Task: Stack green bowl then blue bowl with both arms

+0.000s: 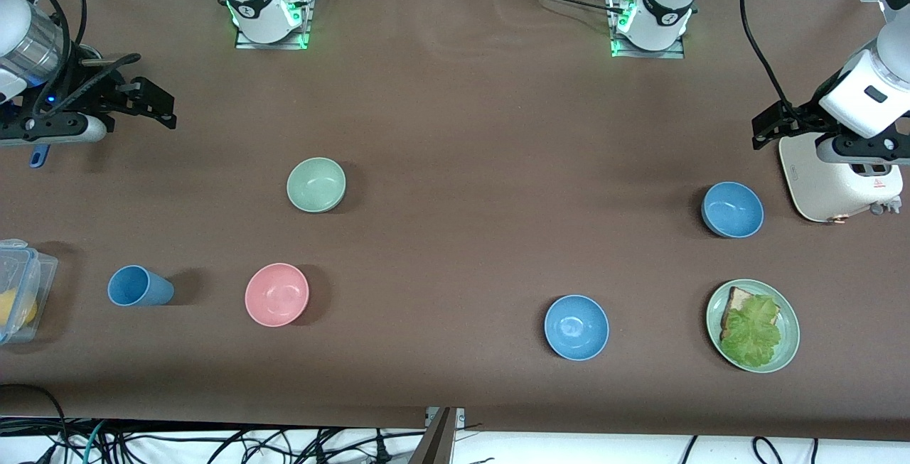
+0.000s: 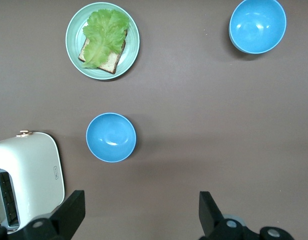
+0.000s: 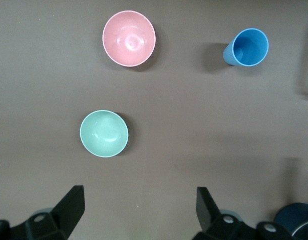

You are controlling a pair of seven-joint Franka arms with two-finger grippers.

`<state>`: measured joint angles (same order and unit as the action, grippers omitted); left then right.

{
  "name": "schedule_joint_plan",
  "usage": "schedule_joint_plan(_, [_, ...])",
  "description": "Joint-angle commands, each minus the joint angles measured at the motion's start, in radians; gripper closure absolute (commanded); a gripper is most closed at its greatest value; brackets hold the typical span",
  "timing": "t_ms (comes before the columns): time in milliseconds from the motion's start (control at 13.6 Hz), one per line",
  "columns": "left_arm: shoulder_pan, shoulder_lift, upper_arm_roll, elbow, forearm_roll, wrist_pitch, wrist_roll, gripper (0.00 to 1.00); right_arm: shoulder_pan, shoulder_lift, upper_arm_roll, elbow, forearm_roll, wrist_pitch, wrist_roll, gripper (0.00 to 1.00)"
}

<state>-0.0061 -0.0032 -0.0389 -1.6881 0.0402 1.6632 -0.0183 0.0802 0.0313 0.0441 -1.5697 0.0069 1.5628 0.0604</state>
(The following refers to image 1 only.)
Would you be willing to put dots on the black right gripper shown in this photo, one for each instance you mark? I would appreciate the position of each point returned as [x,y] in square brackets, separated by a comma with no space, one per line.
[91,92]

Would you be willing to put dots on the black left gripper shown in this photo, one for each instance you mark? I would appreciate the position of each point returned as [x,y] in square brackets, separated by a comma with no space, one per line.
[798,116]

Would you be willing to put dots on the blue bowl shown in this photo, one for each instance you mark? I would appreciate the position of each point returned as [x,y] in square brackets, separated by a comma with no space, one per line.
[576,327]
[732,208]

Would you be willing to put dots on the green bowl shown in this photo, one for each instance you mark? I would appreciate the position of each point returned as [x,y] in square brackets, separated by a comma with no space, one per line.
[316,184]

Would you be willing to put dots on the pink bowl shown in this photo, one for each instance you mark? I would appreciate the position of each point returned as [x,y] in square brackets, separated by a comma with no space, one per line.
[276,294]

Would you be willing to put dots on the white toaster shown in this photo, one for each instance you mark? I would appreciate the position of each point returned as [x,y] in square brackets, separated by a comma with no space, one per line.
[832,194]

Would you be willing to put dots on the bread slice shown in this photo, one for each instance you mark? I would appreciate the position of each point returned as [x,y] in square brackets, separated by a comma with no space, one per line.
[738,300]

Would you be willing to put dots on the blue cup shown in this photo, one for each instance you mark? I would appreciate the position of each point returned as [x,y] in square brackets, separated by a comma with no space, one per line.
[135,286]

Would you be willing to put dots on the clear plastic food container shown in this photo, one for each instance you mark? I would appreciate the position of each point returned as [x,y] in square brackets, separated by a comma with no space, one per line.
[43,272]

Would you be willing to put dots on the green lettuce leaf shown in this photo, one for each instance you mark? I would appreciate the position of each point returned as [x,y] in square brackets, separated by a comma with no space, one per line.
[753,332]

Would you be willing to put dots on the green plate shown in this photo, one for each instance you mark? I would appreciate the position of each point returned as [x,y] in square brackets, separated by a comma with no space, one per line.
[788,336]

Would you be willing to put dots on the yellow fruit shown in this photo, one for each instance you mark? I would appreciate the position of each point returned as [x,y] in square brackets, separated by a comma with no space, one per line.
[14,308]

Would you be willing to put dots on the grey angled bar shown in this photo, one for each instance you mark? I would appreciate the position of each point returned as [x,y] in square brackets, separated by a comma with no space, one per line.
[435,444]

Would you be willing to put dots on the silver metal bracket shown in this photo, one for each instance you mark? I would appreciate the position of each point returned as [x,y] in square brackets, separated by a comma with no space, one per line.
[455,414]

